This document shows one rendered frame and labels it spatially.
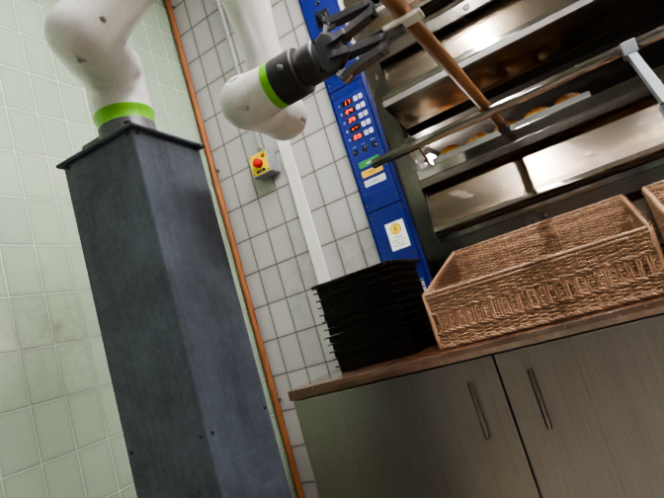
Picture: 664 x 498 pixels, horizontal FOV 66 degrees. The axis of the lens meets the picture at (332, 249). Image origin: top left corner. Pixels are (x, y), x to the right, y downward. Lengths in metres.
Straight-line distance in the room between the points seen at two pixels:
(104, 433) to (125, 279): 0.75
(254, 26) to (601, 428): 1.17
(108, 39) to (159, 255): 0.42
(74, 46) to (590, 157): 1.45
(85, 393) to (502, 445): 1.16
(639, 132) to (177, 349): 1.46
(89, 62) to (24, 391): 0.89
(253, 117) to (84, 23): 0.34
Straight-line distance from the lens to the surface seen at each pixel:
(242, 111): 1.04
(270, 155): 2.19
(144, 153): 1.08
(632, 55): 1.49
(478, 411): 1.33
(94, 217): 1.13
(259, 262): 2.25
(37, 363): 1.65
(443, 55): 1.15
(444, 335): 1.38
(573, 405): 1.31
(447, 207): 1.88
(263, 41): 1.23
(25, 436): 1.61
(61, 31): 1.11
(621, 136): 1.84
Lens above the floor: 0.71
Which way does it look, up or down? 9 degrees up
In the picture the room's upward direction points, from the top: 17 degrees counter-clockwise
